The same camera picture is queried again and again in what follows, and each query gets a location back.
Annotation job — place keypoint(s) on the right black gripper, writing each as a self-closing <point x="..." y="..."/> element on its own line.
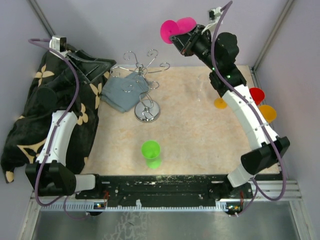
<point x="182" y="41"/>

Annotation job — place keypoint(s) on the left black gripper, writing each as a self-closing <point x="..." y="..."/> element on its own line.
<point x="91" y="67"/>

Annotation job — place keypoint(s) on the pink plastic wine glass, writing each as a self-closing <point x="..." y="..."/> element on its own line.
<point x="170" y="28"/>

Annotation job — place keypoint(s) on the green plastic wine glass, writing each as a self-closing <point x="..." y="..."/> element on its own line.
<point x="151" y="151"/>

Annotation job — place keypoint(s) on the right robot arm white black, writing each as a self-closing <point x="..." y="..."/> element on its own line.
<point x="219" y="54"/>

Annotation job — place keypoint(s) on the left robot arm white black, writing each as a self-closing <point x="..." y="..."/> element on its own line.
<point x="64" y="114"/>

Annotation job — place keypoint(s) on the chrome wine glass rack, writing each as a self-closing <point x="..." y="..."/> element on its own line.
<point x="146" y="110"/>

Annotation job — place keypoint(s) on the orange wine glass rear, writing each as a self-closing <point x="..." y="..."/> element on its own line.
<point x="219" y="103"/>

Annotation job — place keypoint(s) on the orange wine glass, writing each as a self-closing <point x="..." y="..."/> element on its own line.
<point x="268" y="112"/>
<point x="219" y="103"/>

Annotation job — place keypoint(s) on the red plastic wine glass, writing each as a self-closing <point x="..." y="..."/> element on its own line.
<point x="257" y="95"/>

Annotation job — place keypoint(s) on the orange wine glass front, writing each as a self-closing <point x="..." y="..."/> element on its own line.
<point x="268" y="112"/>

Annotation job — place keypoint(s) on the grey folded cloth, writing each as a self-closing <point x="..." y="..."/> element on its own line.
<point x="123" y="93"/>

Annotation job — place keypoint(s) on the black floral blanket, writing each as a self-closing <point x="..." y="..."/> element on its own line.
<point x="52" y="89"/>

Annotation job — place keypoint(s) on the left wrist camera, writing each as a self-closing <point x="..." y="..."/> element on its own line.
<point x="58" y="43"/>

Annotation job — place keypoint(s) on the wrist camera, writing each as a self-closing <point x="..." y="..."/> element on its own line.
<point x="58" y="43"/>
<point x="214" y="15"/>

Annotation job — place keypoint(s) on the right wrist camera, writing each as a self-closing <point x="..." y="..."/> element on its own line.
<point x="214" y="15"/>

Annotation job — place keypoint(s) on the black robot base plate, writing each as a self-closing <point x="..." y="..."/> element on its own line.
<point x="165" y="190"/>

